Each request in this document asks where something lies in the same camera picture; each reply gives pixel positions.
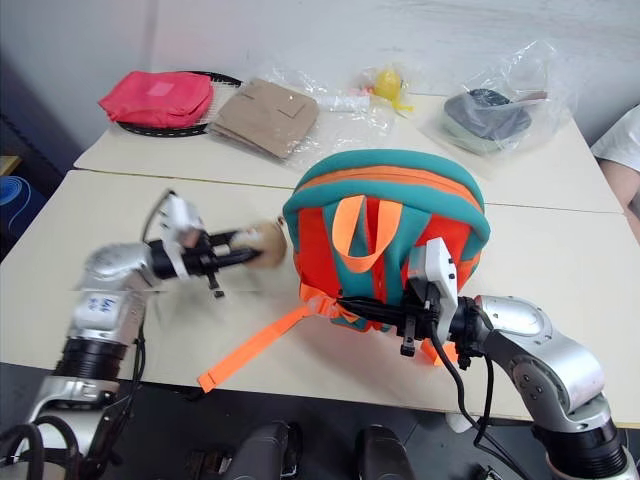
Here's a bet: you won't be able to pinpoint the yellow plastic toy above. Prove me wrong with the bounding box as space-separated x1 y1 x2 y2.
372 69 415 114

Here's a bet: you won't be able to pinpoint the clear plastic bag with toy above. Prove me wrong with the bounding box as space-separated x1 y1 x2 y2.
259 62 417 147

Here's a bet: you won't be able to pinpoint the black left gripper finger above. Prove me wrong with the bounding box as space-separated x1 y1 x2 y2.
212 228 257 245
215 248 261 269

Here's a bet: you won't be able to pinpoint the large clear plastic bag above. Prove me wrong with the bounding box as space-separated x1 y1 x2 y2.
418 39 577 160

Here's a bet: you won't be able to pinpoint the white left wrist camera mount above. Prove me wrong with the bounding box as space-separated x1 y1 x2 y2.
158 194 207 281

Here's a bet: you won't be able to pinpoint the small tan round object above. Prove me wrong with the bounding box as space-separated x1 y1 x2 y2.
247 222 289 269

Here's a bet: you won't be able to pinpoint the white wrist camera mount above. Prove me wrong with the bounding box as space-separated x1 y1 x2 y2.
158 194 207 281
407 237 461 326

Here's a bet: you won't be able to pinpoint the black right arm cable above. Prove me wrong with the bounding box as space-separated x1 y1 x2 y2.
427 324 539 480

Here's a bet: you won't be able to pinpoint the dark rounded shape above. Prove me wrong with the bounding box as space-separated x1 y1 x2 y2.
233 419 302 480
354 423 417 480

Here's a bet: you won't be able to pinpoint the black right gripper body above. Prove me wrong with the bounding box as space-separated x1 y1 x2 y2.
394 284 444 357

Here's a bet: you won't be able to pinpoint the dark grey and green bundle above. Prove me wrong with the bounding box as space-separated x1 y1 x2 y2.
442 88 534 154

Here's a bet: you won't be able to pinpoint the white rounded object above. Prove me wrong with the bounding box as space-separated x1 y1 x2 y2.
446 412 474 434

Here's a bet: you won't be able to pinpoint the folded brown paper bags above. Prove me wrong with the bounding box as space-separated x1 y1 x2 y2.
207 77 321 161

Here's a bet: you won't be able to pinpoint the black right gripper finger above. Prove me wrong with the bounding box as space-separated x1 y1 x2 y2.
349 308 402 330
338 297 403 316

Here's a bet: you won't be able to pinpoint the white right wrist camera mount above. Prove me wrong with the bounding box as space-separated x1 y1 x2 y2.
407 237 461 326

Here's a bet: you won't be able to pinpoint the orange and teal backpack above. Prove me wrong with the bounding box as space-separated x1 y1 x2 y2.
197 148 493 394

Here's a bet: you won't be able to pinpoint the pink fabric pouch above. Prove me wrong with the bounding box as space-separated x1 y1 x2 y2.
97 69 215 130

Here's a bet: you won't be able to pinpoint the person in white shirt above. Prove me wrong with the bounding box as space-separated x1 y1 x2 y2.
589 102 640 227

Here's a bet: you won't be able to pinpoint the blue round object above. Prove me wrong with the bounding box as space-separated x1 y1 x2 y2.
0 174 34 237

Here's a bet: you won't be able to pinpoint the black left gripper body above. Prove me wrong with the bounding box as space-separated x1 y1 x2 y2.
182 232 227 301

